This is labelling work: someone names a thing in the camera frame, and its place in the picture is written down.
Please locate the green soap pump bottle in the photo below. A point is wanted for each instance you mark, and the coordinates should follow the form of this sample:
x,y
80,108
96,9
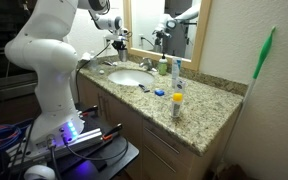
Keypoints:
x,y
163,68

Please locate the white wall outlet plate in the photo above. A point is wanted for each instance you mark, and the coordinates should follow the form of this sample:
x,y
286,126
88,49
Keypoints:
x,y
106,40

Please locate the chrome faucet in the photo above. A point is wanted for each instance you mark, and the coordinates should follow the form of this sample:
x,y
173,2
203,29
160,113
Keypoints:
x,y
146,63

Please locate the white tube with yellow cap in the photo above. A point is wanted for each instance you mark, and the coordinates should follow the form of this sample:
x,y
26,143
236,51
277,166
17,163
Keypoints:
x,y
176,106

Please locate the wood framed mirror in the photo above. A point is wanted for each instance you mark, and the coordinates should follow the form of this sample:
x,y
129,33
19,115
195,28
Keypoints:
x,y
197,50

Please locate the blue floss box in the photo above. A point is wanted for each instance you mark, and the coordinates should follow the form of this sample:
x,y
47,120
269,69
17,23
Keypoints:
x,y
159,92

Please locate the white oval sink basin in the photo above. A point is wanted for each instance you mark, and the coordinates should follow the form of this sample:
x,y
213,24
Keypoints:
x,y
130,78

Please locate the white round lid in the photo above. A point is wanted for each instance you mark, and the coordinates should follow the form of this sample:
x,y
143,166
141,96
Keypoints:
x,y
101,71

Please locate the clear plastic bottle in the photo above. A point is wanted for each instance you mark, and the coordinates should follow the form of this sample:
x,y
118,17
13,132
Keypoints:
x,y
93,61

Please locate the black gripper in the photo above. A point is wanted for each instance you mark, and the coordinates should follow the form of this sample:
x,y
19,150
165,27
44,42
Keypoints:
x,y
119,44

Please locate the white round object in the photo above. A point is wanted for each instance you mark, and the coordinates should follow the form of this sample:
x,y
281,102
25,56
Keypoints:
x,y
39,172

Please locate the wooden vanity cabinet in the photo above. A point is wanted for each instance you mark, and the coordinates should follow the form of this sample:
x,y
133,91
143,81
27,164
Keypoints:
x,y
124,116

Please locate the black orange clamp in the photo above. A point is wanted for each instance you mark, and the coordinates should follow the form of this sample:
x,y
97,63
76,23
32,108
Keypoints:
x,y
90,110
112,131

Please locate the aluminium mounting rail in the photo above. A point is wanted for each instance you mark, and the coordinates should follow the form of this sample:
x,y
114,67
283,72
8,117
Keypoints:
x,y
84,140

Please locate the tall white blue toothpaste tube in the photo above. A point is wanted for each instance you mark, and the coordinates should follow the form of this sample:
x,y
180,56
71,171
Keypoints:
x,y
176,70

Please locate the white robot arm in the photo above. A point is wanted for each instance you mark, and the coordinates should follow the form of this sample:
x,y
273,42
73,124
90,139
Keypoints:
x,y
44,56

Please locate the grey metal cup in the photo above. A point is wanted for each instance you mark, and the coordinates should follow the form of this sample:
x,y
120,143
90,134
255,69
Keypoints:
x,y
123,56

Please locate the black cart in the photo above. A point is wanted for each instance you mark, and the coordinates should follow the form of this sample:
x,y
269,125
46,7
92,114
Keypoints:
x,y
110,160

